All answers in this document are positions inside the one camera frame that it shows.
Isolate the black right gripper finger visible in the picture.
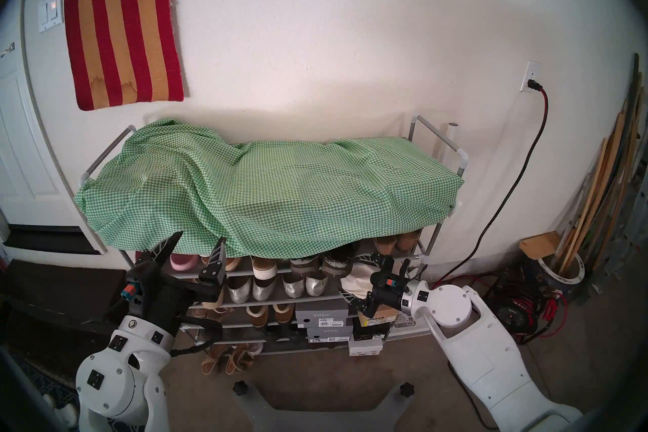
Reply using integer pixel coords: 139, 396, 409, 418
340, 287, 374, 317
353, 255, 395, 278

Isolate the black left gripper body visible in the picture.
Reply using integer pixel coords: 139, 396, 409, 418
120, 260, 226, 335

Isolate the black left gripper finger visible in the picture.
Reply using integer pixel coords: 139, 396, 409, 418
135, 231, 184, 265
198, 237, 227, 286

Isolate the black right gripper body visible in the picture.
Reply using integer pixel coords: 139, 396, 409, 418
361, 270, 412, 319

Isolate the grey metal shoe rack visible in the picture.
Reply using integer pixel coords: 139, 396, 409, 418
79, 115, 469, 356

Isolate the silver flat shoe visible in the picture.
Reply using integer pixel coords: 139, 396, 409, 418
281, 274, 306, 299
226, 276, 253, 304
305, 273, 330, 298
252, 276, 278, 303

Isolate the white sole platform shoe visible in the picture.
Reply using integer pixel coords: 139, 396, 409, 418
251, 256, 279, 281

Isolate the brown cardboard shoebox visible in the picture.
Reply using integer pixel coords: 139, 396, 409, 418
357, 304, 402, 329

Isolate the black shoebox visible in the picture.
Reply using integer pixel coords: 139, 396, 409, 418
352, 319, 392, 342

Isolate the grey Vionic shoebox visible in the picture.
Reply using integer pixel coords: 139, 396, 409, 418
295, 298, 350, 329
306, 326, 354, 345

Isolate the white shoebox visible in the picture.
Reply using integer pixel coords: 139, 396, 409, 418
348, 335, 384, 358

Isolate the black boot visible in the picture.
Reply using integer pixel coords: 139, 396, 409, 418
263, 325, 306, 343

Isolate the dark brown step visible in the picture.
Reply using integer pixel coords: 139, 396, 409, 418
0, 259, 127, 330

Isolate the green gingham cloth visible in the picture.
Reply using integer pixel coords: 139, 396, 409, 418
74, 118, 465, 260

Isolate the dark patterned rug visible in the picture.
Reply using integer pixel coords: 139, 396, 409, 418
13, 350, 84, 432

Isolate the white plastic pipe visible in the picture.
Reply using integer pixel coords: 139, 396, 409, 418
444, 122, 460, 168

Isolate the brown cardboard piece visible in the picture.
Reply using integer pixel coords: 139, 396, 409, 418
519, 231, 562, 261

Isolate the white panel door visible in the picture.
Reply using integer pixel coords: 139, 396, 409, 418
0, 26, 84, 229

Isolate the patterned pot with white rim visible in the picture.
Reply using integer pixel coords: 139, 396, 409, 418
536, 254, 587, 304

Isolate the tan wooden slat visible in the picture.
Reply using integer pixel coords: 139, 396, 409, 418
554, 136, 609, 271
567, 102, 633, 275

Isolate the grey metal ladder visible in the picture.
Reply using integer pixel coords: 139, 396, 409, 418
595, 168, 648, 285

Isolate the wooden sticks bundle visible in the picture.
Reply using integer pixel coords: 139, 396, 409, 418
582, 53, 639, 244

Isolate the white cloth drawstring bag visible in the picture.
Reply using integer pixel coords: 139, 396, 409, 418
340, 263, 412, 300

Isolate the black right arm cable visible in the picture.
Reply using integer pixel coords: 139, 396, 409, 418
396, 257, 430, 281

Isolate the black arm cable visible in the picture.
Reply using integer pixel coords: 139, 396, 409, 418
170, 316, 224, 357
396, 257, 430, 281

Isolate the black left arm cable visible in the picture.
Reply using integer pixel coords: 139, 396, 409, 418
170, 316, 224, 357

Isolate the tan strappy sandal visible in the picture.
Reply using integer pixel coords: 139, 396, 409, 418
201, 345, 226, 376
225, 343, 254, 376

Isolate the thin black floor cable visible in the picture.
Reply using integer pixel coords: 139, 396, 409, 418
445, 359, 503, 431

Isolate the grey robot base frame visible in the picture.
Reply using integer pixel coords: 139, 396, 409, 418
233, 383, 416, 432

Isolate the red black cord reel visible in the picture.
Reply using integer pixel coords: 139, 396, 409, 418
489, 274, 570, 344

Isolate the red tan striped wall hanging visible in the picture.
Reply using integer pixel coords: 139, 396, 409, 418
64, 0, 185, 111

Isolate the red black power cord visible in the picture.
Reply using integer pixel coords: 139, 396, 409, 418
428, 80, 549, 323

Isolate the white wall outlet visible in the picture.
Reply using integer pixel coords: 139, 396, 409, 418
520, 60, 541, 93

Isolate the white light switch plate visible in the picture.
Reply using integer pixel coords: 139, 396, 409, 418
38, 0, 64, 33

